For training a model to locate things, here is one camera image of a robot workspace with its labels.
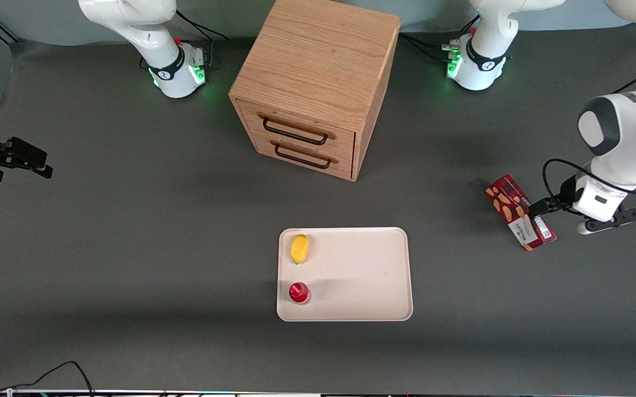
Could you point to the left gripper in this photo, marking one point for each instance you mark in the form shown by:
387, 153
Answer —
567, 193

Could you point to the red cookie box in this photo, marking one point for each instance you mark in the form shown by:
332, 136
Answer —
511, 204

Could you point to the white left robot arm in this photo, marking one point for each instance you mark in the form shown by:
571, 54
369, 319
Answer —
626, 138

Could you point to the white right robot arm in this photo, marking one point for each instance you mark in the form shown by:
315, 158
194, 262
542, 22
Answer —
152, 33

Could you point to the beige plastic tray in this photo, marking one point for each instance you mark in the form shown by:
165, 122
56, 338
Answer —
362, 275

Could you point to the wooden drawer front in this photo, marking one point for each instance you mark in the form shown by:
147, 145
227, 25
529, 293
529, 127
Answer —
342, 165
340, 140

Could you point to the yellow mango toy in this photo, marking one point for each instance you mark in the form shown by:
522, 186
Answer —
299, 248

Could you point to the wooden drawer cabinet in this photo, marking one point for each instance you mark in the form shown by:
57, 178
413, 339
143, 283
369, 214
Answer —
318, 60

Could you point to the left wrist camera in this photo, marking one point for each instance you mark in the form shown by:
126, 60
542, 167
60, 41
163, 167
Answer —
610, 222

